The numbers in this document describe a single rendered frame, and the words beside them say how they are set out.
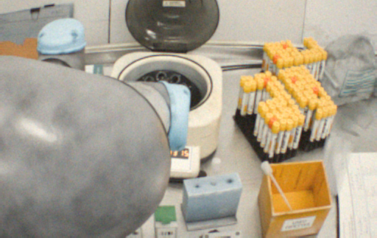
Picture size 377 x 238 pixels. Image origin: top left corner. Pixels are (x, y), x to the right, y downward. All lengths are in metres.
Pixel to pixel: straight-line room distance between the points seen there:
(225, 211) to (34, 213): 0.84
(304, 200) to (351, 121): 0.32
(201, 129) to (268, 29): 0.43
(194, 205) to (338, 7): 0.73
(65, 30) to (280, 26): 0.83
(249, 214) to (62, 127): 0.87
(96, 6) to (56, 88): 1.10
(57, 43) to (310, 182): 0.64
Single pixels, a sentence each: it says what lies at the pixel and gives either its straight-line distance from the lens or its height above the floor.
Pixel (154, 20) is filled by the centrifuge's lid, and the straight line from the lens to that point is 1.29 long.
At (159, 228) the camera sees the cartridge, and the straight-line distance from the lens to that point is 0.97.
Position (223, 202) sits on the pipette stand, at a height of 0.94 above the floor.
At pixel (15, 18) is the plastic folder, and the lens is 1.35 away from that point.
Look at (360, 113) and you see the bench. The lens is 1.38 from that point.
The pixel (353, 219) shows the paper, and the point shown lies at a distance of 1.09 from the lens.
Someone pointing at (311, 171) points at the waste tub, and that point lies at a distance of 1.07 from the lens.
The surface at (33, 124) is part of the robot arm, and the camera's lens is 0.21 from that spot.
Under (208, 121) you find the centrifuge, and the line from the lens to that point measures 1.08.
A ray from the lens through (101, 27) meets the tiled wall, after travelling 1.36.
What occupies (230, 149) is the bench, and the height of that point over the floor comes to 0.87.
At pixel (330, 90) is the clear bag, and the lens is 1.36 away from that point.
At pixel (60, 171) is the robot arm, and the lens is 0.21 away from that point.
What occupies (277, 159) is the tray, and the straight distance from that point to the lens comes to 1.16.
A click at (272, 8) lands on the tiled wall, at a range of 1.38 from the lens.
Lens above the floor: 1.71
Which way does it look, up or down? 41 degrees down
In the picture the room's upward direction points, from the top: 4 degrees clockwise
